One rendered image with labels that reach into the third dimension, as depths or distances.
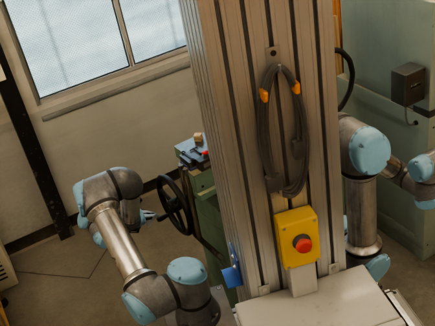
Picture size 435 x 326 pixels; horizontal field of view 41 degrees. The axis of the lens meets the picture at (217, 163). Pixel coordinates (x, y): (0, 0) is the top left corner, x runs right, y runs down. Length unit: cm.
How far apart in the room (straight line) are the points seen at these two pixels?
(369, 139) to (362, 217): 27
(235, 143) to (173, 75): 260
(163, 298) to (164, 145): 221
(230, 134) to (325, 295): 49
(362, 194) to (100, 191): 85
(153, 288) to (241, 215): 61
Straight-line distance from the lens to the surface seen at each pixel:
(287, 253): 130
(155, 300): 179
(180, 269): 182
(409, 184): 191
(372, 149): 154
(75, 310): 336
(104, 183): 196
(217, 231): 268
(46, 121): 355
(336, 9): 402
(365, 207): 167
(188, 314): 190
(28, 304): 354
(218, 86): 110
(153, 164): 392
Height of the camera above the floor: 227
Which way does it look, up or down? 33 degrees down
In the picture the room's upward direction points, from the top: 11 degrees counter-clockwise
